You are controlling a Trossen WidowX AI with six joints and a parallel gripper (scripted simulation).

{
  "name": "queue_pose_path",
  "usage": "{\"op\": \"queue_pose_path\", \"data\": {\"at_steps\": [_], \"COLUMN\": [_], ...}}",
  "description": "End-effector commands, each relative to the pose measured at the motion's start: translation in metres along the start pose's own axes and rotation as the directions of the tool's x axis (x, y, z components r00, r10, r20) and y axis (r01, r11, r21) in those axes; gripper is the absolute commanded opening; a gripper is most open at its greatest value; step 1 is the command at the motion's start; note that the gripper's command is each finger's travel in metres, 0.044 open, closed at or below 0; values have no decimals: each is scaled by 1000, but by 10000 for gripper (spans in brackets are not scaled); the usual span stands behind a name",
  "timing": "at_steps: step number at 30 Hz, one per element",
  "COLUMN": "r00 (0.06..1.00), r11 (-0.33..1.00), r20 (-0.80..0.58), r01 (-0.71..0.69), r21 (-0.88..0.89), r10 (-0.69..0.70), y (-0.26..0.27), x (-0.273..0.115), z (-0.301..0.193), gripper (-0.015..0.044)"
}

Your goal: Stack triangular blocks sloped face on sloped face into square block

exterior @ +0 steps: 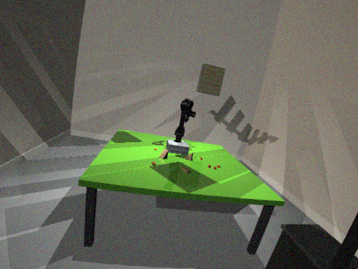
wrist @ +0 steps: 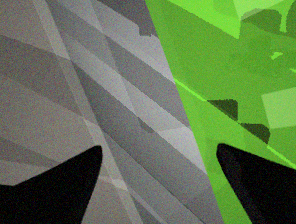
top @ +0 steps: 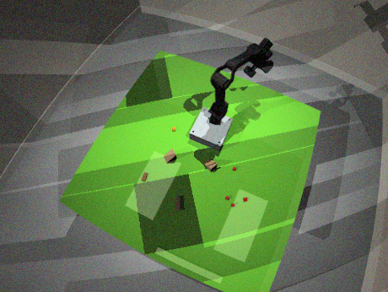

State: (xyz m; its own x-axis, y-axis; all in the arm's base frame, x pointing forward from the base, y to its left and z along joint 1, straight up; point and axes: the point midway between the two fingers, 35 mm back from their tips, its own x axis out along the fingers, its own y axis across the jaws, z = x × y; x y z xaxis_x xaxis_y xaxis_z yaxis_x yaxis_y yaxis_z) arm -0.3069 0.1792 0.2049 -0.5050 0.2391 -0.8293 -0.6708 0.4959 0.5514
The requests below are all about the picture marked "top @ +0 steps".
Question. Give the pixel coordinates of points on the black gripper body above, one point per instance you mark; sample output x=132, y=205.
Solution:
x=250, y=71

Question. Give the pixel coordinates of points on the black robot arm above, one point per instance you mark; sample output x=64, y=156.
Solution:
x=253, y=54

